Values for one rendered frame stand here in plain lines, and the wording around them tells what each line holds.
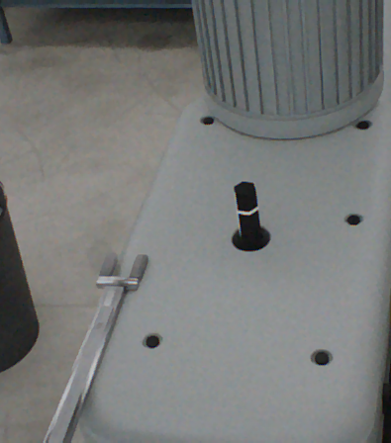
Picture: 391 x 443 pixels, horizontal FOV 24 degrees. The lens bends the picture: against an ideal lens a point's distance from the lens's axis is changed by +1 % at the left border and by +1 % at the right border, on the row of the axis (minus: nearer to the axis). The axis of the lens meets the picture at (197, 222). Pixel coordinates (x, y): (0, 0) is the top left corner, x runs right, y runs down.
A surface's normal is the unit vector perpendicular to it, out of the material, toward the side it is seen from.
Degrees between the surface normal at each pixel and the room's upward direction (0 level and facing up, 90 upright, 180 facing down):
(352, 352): 9
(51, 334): 0
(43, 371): 0
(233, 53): 90
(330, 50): 90
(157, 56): 0
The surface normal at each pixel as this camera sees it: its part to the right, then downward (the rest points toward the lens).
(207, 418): -0.22, -0.36
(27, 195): -0.14, -0.74
